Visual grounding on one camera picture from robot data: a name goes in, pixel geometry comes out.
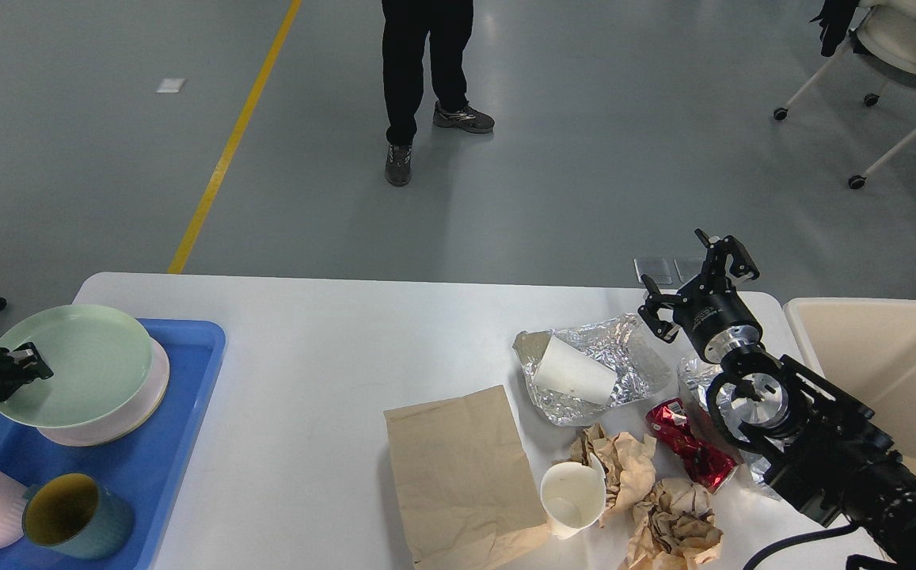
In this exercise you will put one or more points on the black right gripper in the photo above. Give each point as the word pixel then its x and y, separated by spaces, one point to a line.
pixel 717 320

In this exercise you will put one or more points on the light green plate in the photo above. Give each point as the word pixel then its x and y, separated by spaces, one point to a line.
pixel 99 358

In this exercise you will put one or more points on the dark teal mug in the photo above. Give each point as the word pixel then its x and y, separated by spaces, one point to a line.
pixel 76 516

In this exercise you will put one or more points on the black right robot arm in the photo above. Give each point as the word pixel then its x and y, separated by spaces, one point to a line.
pixel 827 459

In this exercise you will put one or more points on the crumpled foil right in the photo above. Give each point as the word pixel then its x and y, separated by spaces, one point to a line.
pixel 694 377

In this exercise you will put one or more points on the crumpled aluminium foil sheet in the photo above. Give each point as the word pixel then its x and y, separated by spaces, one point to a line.
pixel 622 343

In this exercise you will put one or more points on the pink plate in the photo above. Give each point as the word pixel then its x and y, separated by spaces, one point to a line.
pixel 127 418

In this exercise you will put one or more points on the white paper cup lying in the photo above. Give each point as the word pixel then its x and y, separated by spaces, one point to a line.
pixel 564 369

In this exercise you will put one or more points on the blue plastic tray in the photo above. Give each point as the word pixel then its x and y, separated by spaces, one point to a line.
pixel 145 467

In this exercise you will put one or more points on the red snack wrapper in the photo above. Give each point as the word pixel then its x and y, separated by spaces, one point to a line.
pixel 705 464

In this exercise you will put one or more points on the crumpled brown paper upper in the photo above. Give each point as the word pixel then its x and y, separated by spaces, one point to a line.
pixel 626 461

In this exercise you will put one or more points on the crumpled brown paper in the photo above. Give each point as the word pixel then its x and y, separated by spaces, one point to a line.
pixel 674 528
pixel 626 461

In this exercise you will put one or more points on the beige plastic bin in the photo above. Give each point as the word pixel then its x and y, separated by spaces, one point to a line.
pixel 867 347

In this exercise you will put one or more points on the white paper cup upright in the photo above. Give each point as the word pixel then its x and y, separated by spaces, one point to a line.
pixel 573 496

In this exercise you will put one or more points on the crumpled brown paper lower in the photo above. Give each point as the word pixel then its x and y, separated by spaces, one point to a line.
pixel 674 528

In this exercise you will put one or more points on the black garment on chair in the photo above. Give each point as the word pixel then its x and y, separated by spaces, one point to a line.
pixel 833 19

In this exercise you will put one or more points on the brown paper bag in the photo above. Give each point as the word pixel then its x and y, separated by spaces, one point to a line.
pixel 463 482

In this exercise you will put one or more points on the white rolling chair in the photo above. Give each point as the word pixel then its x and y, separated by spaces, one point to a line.
pixel 882 35

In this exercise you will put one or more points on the person in black trousers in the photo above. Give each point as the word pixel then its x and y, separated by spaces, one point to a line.
pixel 411 29

